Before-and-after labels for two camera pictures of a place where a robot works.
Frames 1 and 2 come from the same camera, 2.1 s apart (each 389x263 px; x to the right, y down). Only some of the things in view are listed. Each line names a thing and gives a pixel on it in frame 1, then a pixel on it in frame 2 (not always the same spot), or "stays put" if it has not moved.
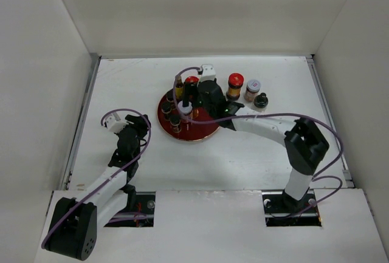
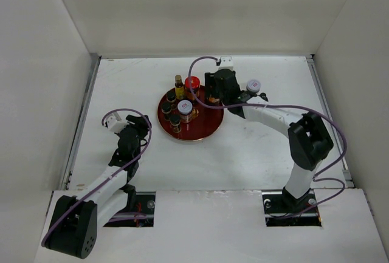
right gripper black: x=190 y=88 to x=211 y=81
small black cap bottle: x=166 y=108 stays put
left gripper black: x=139 y=124 stays put
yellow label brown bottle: x=179 y=88 stays put
